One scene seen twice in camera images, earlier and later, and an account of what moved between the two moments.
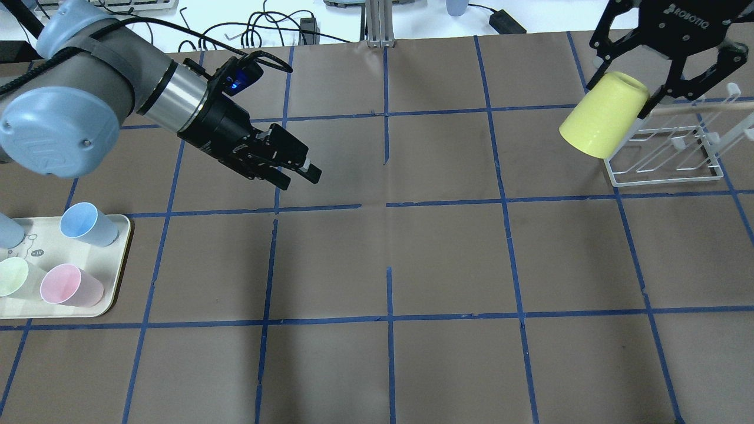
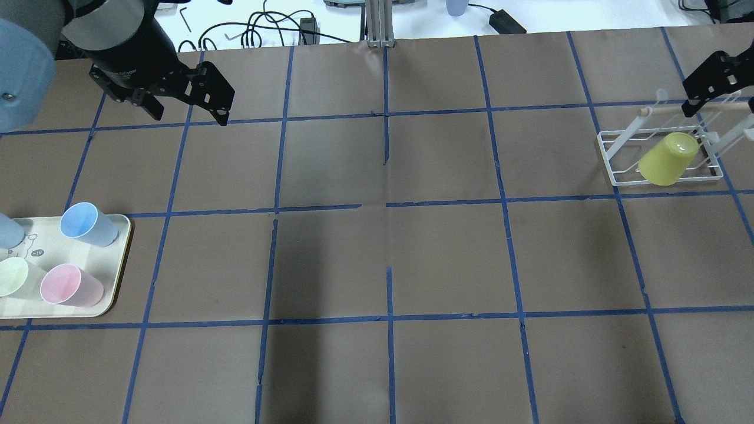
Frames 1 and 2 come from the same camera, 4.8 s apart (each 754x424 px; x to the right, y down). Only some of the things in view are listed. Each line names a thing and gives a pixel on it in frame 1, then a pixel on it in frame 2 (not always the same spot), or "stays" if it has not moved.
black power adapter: x=504 y=24 stays
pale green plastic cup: x=20 y=278 stays
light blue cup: x=12 y=232 stays
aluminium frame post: x=380 y=23 stays
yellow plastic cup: x=599 y=123 → x=667 y=161
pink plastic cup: x=65 y=284 stays
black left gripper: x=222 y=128 → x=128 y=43
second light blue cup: x=83 y=221 stays
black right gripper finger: x=607 y=50 → x=718 y=75
